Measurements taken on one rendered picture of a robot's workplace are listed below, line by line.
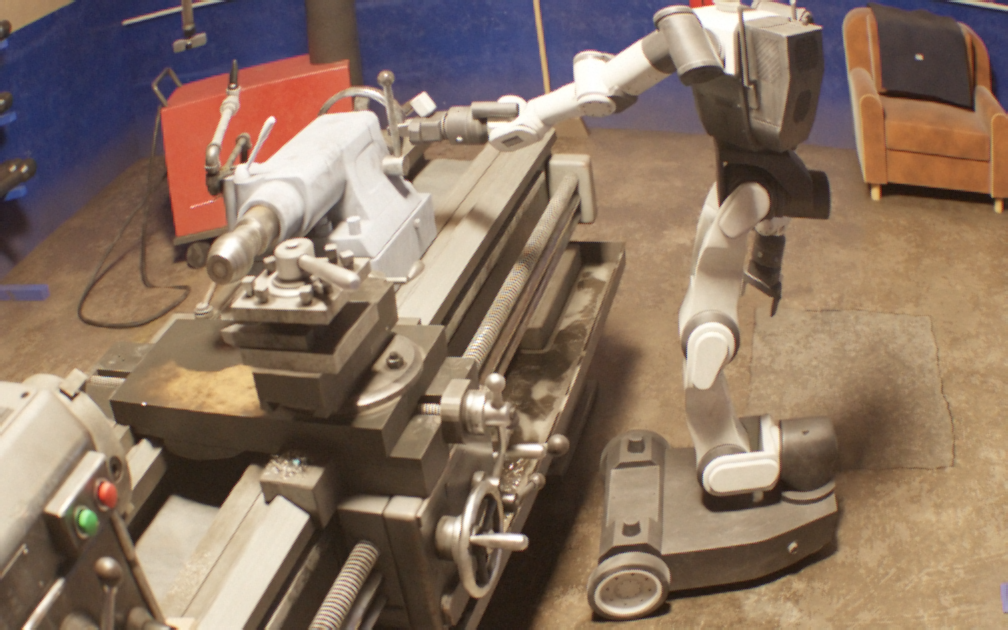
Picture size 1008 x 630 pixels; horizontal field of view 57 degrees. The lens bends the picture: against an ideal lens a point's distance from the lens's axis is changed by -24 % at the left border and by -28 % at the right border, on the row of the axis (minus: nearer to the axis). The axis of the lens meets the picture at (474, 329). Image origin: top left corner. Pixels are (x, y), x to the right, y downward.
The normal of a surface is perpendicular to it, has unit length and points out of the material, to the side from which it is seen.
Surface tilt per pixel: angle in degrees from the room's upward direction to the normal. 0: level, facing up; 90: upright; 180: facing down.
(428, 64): 90
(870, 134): 90
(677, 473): 0
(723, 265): 115
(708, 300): 90
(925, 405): 0
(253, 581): 36
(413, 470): 90
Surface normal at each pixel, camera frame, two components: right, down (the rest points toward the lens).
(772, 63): -0.70, 0.37
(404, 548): -0.27, 0.47
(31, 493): 0.60, -0.60
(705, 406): -0.15, 0.79
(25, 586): 0.96, 0.03
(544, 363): -0.11, -0.88
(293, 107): 0.07, 0.45
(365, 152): 0.90, -0.19
